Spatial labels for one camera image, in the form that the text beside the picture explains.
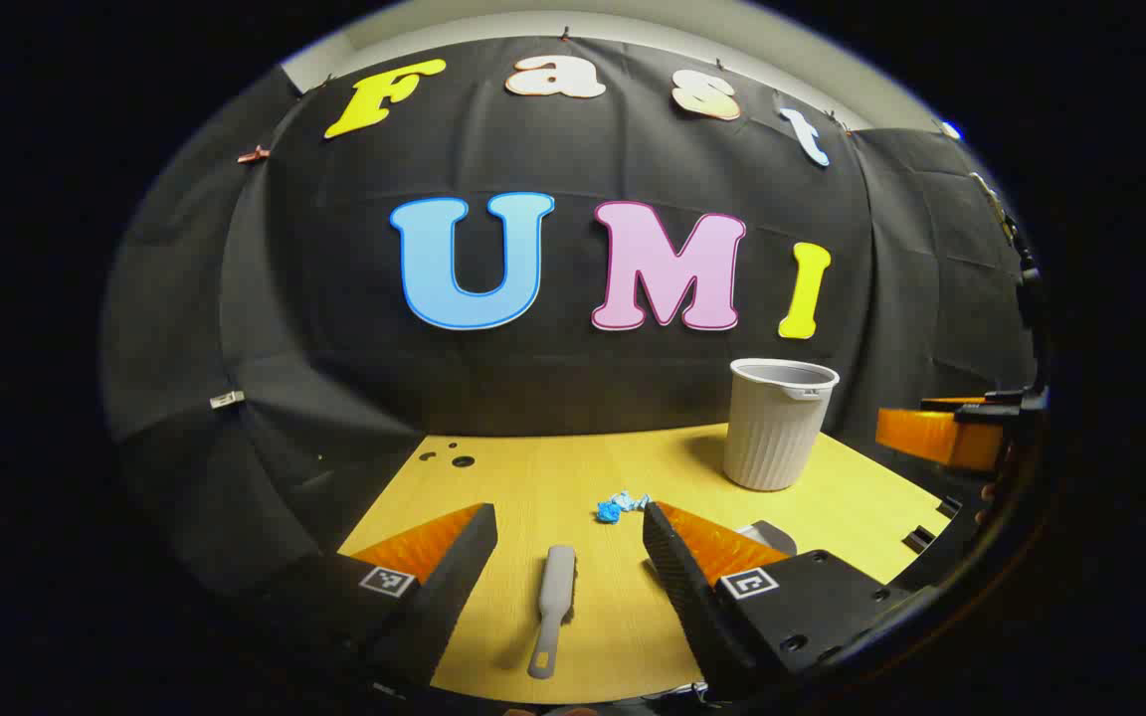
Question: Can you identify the small grey broom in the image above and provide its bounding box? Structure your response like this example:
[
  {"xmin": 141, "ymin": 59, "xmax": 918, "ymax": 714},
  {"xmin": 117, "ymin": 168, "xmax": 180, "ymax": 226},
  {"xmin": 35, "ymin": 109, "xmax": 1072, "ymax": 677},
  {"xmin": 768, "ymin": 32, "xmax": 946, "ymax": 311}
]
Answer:
[{"xmin": 527, "ymin": 544, "xmax": 577, "ymax": 681}]

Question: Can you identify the wooden desktop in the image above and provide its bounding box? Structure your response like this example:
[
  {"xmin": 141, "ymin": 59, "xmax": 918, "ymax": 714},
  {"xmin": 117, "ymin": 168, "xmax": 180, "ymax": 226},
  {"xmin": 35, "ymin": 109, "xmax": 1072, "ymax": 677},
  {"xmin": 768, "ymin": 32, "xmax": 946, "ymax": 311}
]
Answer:
[{"xmin": 337, "ymin": 423, "xmax": 962, "ymax": 705}]

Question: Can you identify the white ribbed garbage bin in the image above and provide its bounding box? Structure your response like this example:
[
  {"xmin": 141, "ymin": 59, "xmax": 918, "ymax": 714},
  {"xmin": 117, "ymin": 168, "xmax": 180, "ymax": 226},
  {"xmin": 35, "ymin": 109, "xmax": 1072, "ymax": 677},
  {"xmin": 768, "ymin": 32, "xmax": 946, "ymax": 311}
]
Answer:
[{"xmin": 722, "ymin": 358, "xmax": 841, "ymax": 492}]

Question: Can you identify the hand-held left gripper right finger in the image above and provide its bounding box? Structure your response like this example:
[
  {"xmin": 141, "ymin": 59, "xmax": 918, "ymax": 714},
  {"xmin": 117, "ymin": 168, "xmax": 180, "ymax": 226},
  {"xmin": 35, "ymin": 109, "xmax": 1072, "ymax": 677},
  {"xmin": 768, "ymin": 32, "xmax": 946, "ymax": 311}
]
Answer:
[{"xmin": 641, "ymin": 500, "xmax": 932, "ymax": 702}]

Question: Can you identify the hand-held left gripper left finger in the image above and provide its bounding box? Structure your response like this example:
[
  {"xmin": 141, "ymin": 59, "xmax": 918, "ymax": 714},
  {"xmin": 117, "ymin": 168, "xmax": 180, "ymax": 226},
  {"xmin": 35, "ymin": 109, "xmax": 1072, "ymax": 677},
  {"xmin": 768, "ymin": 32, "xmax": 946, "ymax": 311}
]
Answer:
[{"xmin": 265, "ymin": 502, "xmax": 499, "ymax": 692}]

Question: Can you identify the grey dustpan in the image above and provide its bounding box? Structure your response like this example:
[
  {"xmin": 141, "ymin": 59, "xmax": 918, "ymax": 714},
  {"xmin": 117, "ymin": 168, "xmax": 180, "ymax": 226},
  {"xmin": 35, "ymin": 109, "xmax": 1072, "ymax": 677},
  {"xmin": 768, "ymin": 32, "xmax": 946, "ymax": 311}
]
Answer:
[{"xmin": 737, "ymin": 520, "xmax": 799, "ymax": 558}]

